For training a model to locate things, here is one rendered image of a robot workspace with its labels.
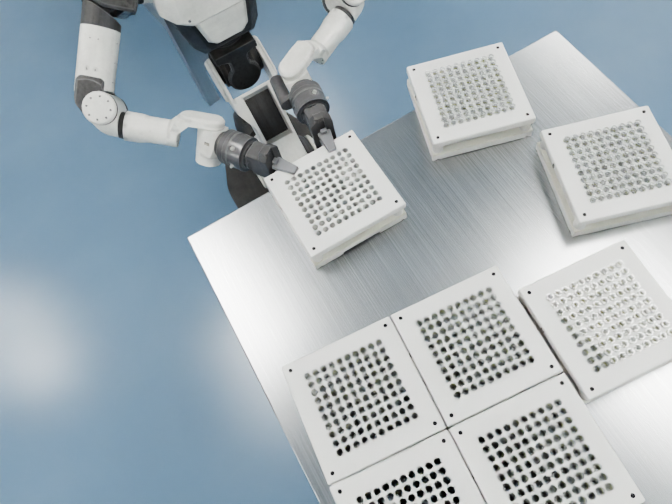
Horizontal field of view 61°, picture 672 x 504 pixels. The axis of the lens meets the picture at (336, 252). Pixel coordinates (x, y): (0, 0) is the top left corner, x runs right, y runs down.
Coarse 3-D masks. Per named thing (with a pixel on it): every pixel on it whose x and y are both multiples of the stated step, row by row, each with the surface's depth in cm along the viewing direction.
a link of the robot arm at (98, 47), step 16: (80, 32) 133; (96, 32) 132; (112, 32) 134; (80, 48) 133; (96, 48) 133; (112, 48) 135; (80, 64) 134; (96, 64) 134; (112, 64) 136; (80, 80) 133; (96, 80) 134; (112, 80) 137; (80, 96) 133; (96, 96) 133; (96, 112) 134; (112, 112) 134
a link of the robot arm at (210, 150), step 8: (224, 128) 143; (200, 136) 141; (208, 136) 140; (216, 136) 140; (224, 136) 138; (200, 144) 142; (208, 144) 141; (216, 144) 140; (224, 144) 137; (200, 152) 143; (208, 152) 142; (216, 152) 140; (224, 152) 138; (200, 160) 144; (208, 160) 143; (216, 160) 144; (224, 160) 139
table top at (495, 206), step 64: (512, 64) 147; (576, 64) 145; (384, 128) 145; (448, 192) 135; (512, 192) 133; (256, 256) 135; (384, 256) 131; (448, 256) 128; (512, 256) 126; (576, 256) 124; (640, 256) 122; (256, 320) 129; (320, 320) 126; (640, 384) 112; (640, 448) 107
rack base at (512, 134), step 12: (408, 84) 147; (420, 120) 142; (504, 132) 136; (516, 132) 136; (528, 132) 136; (456, 144) 137; (468, 144) 136; (480, 144) 137; (492, 144) 138; (432, 156) 137; (444, 156) 138
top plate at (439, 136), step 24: (480, 48) 142; (504, 48) 141; (408, 72) 142; (504, 72) 138; (432, 96) 138; (432, 120) 135; (480, 120) 133; (504, 120) 132; (528, 120) 132; (432, 144) 133
